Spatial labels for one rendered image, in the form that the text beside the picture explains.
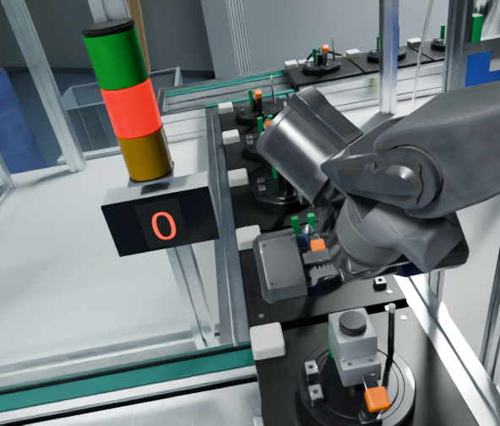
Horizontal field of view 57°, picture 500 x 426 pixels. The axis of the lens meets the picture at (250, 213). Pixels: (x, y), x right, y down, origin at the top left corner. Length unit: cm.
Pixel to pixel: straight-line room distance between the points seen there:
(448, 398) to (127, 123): 48
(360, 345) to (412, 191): 30
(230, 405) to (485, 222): 68
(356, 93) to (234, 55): 332
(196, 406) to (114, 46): 49
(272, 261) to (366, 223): 13
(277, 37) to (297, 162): 462
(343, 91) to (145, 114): 124
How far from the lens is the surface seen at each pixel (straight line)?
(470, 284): 94
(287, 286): 40
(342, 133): 32
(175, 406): 71
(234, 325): 73
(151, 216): 52
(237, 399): 70
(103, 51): 46
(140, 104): 47
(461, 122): 25
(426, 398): 63
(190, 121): 162
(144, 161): 49
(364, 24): 454
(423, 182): 26
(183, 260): 61
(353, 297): 73
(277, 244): 41
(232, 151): 122
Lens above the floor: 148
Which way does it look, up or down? 33 degrees down
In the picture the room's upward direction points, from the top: 10 degrees counter-clockwise
